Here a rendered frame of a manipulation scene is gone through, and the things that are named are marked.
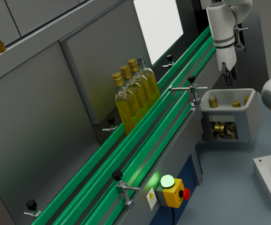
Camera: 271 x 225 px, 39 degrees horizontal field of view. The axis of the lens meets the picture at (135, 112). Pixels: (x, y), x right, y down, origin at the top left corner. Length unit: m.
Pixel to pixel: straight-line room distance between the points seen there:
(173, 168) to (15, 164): 0.55
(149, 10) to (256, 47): 0.77
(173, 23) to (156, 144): 0.89
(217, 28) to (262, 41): 0.84
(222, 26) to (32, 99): 0.75
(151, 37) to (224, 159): 0.66
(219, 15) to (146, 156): 0.60
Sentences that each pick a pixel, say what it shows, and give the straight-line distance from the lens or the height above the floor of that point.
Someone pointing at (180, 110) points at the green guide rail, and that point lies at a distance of 1.49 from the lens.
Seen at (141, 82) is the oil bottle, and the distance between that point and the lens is 1.45.
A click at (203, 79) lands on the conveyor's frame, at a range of 1.90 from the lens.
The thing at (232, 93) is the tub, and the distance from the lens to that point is 1.75.
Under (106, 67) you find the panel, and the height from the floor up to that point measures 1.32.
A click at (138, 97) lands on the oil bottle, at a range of 1.42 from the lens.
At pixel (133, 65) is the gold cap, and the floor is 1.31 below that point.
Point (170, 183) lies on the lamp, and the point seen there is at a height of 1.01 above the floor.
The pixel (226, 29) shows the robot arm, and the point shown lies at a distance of 1.52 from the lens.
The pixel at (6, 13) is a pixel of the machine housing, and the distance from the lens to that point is 1.23.
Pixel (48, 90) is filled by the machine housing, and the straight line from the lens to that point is 1.31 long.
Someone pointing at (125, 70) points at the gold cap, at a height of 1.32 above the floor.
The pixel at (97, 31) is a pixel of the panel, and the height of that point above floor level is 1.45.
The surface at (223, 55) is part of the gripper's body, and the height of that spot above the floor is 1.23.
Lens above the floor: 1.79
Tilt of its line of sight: 26 degrees down
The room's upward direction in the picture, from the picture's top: 19 degrees counter-clockwise
